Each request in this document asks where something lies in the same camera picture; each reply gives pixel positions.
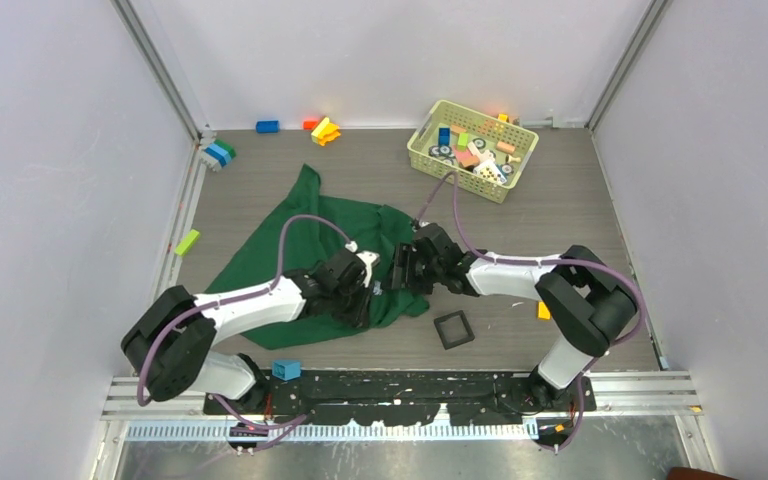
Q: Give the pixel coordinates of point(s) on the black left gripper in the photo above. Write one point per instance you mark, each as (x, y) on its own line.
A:
(359, 316)

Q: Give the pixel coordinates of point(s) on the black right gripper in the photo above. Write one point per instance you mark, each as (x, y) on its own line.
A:
(405, 256)

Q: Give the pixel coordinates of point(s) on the green garment cloth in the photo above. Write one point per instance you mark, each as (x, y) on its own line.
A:
(375, 227)

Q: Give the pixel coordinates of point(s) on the pale green plastic basket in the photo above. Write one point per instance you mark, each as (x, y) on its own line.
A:
(509, 145)

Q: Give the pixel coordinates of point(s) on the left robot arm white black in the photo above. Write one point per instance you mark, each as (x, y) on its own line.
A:
(172, 344)

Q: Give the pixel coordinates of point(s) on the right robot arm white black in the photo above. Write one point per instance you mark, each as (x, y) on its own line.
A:
(590, 303)

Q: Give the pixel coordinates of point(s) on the light blue cube block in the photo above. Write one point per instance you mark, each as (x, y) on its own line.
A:
(286, 369)

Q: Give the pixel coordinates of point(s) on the white perforated block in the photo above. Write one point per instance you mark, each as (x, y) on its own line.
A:
(490, 171)

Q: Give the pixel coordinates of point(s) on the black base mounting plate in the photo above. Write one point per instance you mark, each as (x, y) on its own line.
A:
(402, 398)

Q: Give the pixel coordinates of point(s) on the blue block in basket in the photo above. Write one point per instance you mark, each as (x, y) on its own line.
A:
(444, 136)

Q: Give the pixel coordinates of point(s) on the yellow orange block stack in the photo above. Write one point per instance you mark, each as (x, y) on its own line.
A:
(325, 132)

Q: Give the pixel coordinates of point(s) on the lime green block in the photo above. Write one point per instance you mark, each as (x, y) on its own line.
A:
(187, 242)

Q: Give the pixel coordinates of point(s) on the blue brick block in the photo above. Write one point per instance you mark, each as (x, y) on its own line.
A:
(267, 126)

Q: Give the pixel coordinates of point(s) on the blue green block stack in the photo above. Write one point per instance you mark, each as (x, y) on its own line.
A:
(218, 155)

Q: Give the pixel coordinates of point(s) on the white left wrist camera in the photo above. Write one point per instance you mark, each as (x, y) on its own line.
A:
(370, 259)

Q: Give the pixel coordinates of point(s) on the black square frame box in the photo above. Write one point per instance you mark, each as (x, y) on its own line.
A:
(454, 329)

